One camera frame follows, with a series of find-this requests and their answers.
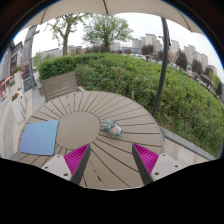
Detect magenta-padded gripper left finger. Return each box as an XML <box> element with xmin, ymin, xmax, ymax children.
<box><xmin>41</xmin><ymin>142</ymin><xmax>92</xmax><ymax>186</ymax></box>

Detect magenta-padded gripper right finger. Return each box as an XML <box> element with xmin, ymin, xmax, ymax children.
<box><xmin>131</xmin><ymin>142</ymin><xmax>184</xmax><ymax>186</ymax></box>

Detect transparent teal computer mouse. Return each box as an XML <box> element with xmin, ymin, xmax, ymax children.
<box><xmin>100</xmin><ymin>120</ymin><xmax>125</xmax><ymax>139</ymax></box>

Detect blue square mouse pad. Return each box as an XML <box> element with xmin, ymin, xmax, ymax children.
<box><xmin>19</xmin><ymin>119</ymin><xmax>60</xmax><ymax>157</ymax></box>

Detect grey stone curb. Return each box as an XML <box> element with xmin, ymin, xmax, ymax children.
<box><xmin>159</xmin><ymin>126</ymin><xmax>218</xmax><ymax>161</ymax></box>

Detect brown slatted outdoor chair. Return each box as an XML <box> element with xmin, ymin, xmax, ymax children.
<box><xmin>40</xmin><ymin>71</ymin><xmax>86</xmax><ymax>103</ymax></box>

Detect white planter box with flowers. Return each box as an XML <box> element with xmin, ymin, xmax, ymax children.
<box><xmin>11</xmin><ymin>65</ymin><xmax>24</xmax><ymax>89</ymax></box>
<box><xmin>9</xmin><ymin>92</ymin><xmax>28</xmax><ymax>125</ymax></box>

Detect green trimmed hedge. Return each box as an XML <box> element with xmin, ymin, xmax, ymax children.
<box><xmin>37</xmin><ymin>52</ymin><xmax>224</xmax><ymax>158</ymax></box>

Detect dark curved umbrella pole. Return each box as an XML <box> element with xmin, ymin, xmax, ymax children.
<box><xmin>150</xmin><ymin>17</ymin><xmax>171</xmax><ymax>118</ymax></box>

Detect tall grey sign pillar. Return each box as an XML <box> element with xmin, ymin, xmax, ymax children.
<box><xmin>21</xmin><ymin>25</ymin><xmax>41</xmax><ymax>93</ymax></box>

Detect distant apartment buildings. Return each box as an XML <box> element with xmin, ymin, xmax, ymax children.
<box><xmin>131</xmin><ymin>32</ymin><xmax>219</xmax><ymax>78</ymax></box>

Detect storefront building with red awning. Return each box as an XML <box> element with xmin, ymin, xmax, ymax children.
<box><xmin>0</xmin><ymin>40</ymin><xmax>24</xmax><ymax>101</ymax></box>

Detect sparse bare-trunk tree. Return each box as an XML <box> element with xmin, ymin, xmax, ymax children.
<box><xmin>44</xmin><ymin>13</ymin><xmax>93</xmax><ymax>57</ymax></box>

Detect round leafy green tree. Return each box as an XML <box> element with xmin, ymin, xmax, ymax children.
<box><xmin>82</xmin><ymin>13</ymin><xmax>134</xmax><ymax>54</ymax></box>

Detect beige patio umbrella canopy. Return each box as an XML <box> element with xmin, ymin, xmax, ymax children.
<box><xmin>19</xmin><ymin>0</ymin><xmax>205</xmax><ymax>36</ymax></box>

